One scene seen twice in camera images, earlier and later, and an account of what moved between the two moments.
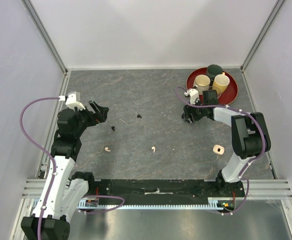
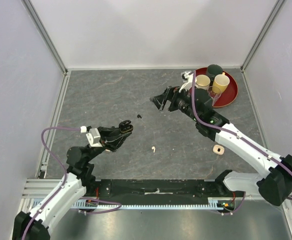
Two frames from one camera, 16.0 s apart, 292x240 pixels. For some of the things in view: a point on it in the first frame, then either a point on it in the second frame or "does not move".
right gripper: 188,109 → 171,94
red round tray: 227,96 does not move
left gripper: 99,117 → 111,138
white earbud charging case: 218,149 does not move
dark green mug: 212,70 does not move
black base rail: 165,188 does not move
